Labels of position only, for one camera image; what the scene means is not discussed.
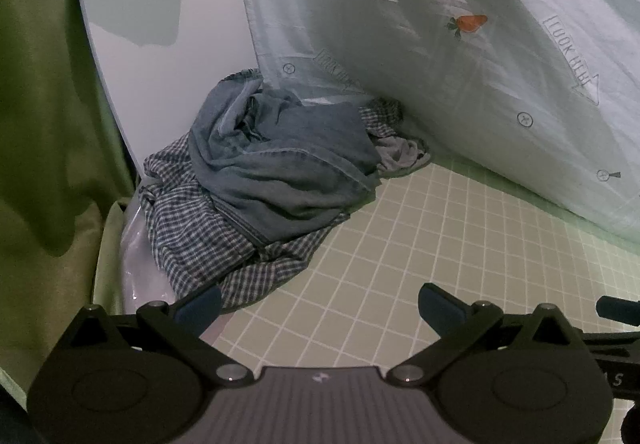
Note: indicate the blue checked shirt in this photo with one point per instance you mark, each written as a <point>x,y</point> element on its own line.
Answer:
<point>200,249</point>

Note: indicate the grey cloth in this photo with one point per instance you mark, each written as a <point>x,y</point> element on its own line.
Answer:
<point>400,156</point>

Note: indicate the blue denim shorts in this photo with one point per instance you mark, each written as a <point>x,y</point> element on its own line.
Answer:
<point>280,164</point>

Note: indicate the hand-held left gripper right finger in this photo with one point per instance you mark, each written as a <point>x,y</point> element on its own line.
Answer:
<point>437,308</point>

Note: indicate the light blue printed quilt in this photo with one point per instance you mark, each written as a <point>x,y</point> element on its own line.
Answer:
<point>450,74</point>

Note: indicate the white headboard panel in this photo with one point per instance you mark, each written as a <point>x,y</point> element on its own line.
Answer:
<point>150,74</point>

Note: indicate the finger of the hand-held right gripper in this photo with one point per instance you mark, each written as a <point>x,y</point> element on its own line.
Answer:
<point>617,310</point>

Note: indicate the green curtain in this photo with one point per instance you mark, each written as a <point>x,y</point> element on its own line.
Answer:
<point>40,124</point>

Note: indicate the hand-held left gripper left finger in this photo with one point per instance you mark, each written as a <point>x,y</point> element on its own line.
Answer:
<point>202,308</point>

